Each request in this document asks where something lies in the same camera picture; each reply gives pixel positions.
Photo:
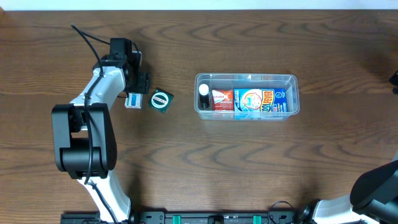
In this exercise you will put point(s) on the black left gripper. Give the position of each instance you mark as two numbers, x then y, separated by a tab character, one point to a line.
142	83

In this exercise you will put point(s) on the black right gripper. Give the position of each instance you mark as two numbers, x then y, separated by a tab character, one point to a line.
395	77

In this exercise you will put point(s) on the white Panadol box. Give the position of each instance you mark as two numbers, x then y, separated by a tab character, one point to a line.
134	101

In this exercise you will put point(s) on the small dark medicine bottle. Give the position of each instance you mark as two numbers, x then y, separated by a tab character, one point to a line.
204	95

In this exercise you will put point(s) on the red Panadol ActiFast box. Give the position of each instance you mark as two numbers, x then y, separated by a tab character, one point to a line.
223	100

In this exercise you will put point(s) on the blue Cool Fever box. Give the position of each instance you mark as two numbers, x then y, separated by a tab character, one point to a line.
257	103

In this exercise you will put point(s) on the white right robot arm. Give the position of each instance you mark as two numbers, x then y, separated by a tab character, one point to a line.
373	199

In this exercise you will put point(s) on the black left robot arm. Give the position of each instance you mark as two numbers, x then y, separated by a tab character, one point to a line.
83	136

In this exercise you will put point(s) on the clear plastic container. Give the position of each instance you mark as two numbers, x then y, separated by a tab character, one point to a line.
230	81

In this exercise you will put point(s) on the green Zam-Buk box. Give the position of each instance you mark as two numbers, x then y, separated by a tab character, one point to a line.
160	100

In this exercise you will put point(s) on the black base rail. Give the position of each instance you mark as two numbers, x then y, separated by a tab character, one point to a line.
160	217

